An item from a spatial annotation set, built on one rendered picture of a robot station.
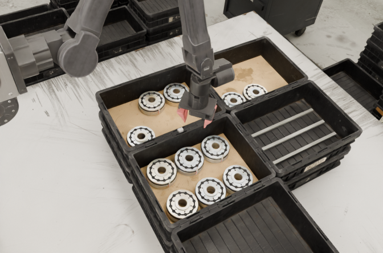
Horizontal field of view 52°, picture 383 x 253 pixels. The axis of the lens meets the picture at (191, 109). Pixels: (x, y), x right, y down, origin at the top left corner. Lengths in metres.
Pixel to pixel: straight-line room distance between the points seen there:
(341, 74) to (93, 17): 2.15
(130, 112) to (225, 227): 0.57
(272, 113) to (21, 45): 1.06
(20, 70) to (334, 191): 1.22
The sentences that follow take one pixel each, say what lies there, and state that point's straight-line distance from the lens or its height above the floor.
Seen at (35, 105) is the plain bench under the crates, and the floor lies 0.70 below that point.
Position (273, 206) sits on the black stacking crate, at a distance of 1.37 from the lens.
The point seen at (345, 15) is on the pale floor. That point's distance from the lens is 3.86.
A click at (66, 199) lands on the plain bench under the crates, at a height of 0.70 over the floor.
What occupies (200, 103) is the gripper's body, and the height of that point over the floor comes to 1.18.
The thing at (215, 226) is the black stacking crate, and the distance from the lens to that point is 1.30.
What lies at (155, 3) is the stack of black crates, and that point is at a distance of 2.68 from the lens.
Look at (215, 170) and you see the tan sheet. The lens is 1.40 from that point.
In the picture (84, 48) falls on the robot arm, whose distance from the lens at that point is 0.84.
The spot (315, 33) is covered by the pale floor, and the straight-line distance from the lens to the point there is 3.52.
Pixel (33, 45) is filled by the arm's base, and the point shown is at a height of 1.48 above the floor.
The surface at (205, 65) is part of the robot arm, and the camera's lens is 1.02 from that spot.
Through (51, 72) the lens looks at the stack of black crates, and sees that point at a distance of 2.37.
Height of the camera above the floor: 2.01
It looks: 49 degrees down
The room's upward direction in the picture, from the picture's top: 7 degrees clockwise
